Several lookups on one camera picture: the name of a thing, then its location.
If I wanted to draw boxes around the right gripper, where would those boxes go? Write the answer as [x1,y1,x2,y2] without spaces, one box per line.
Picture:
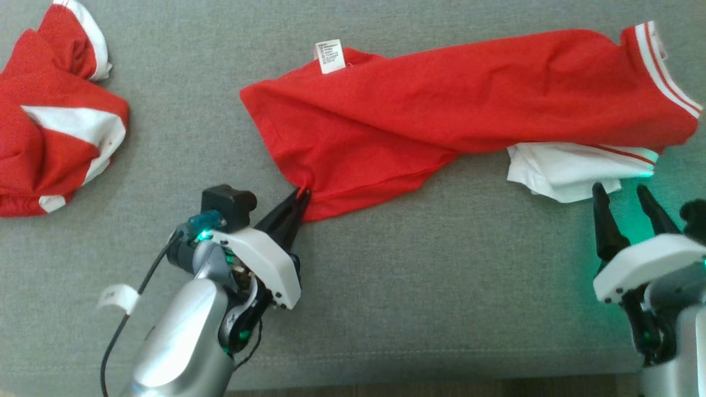
[592,183,706,364]

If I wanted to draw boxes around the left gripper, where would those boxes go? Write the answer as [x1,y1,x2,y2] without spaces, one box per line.
[210,188,313,353]

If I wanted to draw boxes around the red basketball jersey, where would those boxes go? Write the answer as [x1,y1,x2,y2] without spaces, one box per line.
[239,21,704,223]

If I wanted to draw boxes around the red white striped shorts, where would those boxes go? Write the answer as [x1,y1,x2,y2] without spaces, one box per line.
[0,0,131,218]

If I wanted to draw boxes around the grey fabric sofa seat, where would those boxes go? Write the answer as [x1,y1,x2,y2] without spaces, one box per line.
[0,0,706,395]

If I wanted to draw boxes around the left black cable teal connector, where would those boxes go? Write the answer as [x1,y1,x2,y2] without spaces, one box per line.
[99,210,228,397]

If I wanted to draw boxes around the white left cable label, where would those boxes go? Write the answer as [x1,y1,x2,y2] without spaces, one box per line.
[98,283,140,315]

